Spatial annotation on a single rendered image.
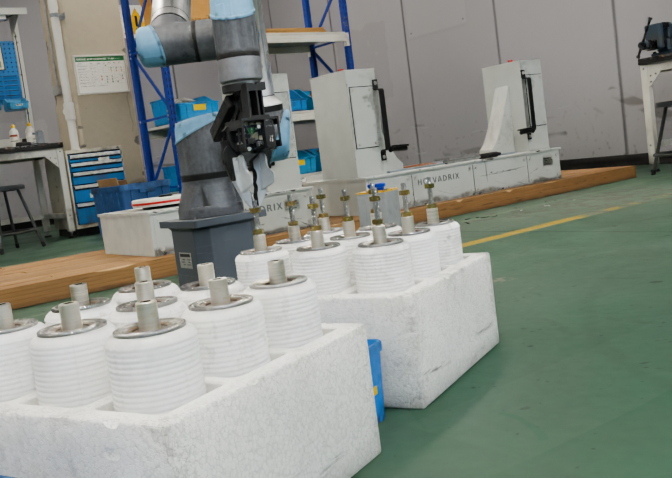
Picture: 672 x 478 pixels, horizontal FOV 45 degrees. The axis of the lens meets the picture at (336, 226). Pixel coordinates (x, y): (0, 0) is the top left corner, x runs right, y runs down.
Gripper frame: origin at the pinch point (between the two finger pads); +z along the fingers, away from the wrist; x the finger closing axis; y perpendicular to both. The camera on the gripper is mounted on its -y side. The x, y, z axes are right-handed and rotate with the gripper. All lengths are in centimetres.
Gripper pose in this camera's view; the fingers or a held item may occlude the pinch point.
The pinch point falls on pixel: (252, 199)
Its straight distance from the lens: 144.4
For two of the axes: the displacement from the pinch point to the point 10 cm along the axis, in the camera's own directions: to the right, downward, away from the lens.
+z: 1.3, 9.9, 0.9
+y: 5.3, 0.1, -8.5
